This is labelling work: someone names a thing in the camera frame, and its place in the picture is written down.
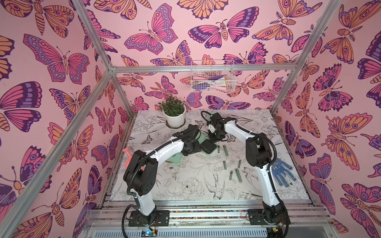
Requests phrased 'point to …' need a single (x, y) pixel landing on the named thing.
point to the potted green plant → (174, 109)
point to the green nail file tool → (230, 175)
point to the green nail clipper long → (239, 176)
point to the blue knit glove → (280, 174)
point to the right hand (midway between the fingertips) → (212, 139)
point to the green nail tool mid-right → (239, 163)
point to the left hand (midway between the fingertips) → (198, 149)
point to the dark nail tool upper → (218, 148)
